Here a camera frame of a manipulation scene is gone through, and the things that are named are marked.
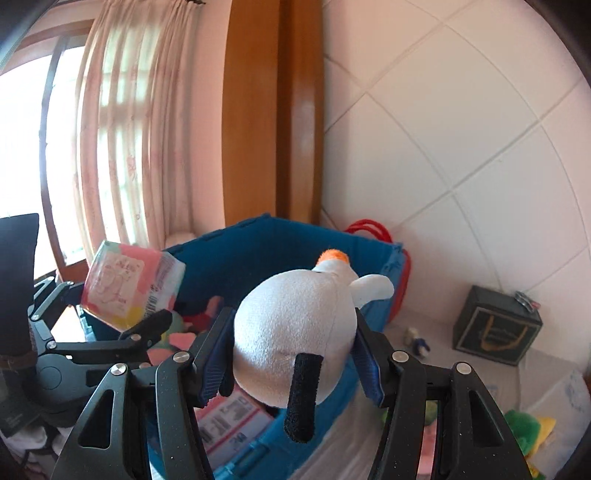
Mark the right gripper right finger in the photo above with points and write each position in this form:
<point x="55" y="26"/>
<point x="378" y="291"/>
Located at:
<point x="473" y="439"/>

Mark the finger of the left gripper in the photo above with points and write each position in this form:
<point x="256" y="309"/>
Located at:
<point x="131" y="346"/>

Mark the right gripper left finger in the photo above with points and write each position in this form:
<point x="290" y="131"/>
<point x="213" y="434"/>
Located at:
<point x="109" y="440"/>

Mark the pink tissue pack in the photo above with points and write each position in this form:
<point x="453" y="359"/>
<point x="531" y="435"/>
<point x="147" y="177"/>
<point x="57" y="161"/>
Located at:
<point x="127" y="283"/>

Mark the white snowman plush toy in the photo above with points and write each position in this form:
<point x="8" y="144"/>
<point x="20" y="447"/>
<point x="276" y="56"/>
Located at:
<point x="294" y="332"/>

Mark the green yellow plush toy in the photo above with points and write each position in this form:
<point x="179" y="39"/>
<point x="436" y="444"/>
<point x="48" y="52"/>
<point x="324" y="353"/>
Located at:
<point x="531" y="433"/>

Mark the white red labelled box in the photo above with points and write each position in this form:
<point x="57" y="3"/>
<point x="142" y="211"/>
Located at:
<point x="229" y="424"/>

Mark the white blue patterned tablecloth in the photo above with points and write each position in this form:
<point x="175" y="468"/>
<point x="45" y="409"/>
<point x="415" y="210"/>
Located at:
<point x="541" y="385"/>

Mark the blue plastic storage crate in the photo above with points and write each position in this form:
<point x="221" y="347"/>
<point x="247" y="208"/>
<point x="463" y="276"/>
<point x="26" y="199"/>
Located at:
<point x="229" y="263"/>

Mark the black gift box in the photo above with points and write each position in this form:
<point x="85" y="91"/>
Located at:
<point x="494" y="326"/>

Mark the small blue white figurine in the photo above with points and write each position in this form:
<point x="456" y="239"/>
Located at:
<point x="417" y="344"/>

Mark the metal clip on box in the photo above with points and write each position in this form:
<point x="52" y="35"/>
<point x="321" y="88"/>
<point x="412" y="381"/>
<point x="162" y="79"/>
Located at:
<point x="526" y="302"/>

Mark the red plastic case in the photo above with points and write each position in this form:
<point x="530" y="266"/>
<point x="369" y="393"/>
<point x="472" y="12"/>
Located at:
<point x="375" y="251"/>

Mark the pink floral curtain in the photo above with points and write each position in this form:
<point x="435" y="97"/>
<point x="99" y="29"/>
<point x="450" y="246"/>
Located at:
<point x="147" y="165"/>

